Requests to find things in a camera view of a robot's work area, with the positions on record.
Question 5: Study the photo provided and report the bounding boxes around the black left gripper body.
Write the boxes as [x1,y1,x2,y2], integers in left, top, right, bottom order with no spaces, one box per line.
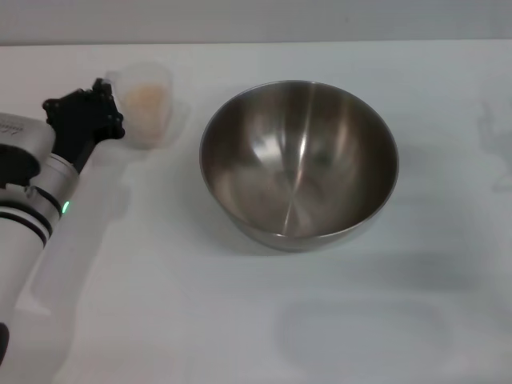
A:
[42,88,109,177]

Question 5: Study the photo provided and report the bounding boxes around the rice grains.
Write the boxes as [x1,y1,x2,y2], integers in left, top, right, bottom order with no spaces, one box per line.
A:
[122,82,169,133]

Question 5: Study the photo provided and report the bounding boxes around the clear plastic measuring cup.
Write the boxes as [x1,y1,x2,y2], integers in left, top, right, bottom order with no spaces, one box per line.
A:
[104,59,191,151]

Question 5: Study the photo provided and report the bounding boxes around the stainless steel mixing bowl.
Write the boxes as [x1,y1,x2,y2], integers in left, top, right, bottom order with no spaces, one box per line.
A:
[198,79,400,252]

